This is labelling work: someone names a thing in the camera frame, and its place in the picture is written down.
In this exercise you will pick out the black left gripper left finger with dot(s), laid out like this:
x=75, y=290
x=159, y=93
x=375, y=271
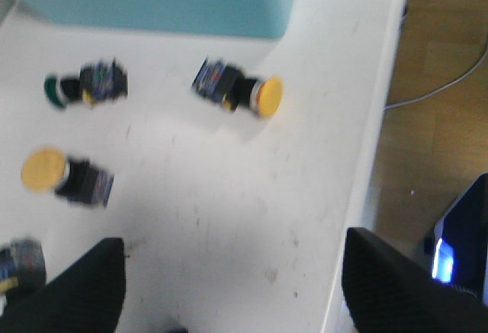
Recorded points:
x=86, y=297

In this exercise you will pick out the green push button near box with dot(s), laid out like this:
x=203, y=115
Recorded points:
x=97, y=82

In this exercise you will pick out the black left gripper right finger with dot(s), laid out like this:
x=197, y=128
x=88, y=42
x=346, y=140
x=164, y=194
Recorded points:
x=387, y=292

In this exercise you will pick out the red push button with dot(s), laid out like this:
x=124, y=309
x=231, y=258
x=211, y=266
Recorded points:
x=23, y=270

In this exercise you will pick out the dark device with blue light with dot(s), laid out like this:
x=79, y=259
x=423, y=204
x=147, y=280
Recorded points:
x=457, y=244

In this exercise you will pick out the yellow push button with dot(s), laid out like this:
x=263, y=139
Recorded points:
x=77, y=180
x=227, y=85

